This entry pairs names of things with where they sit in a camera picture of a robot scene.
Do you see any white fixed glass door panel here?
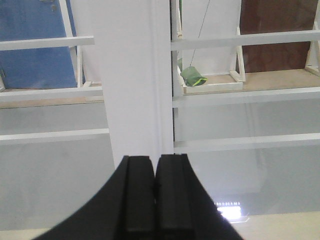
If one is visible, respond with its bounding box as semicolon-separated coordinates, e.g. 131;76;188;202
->
0;36;110;146

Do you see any white rear support brace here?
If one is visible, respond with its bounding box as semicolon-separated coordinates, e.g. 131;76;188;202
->
178;0;246;87

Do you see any brown wooden panel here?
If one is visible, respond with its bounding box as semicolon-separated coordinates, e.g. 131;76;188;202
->
237;0;316;75

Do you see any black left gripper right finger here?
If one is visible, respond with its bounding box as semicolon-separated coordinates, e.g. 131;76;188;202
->
155;154;242;240

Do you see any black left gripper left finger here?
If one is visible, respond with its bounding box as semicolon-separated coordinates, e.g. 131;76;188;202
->
37;156;156;240

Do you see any blue panel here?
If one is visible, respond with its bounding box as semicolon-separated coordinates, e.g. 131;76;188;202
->
0;0;77;90

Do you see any white sliding glass door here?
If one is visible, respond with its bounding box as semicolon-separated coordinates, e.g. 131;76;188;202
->
90;0;320;162

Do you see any green bag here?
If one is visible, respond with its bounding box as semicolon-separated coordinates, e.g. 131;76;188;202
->
177;58;208;87

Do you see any light wooden platform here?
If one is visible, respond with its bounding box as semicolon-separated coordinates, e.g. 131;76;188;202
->
0;68;320;109

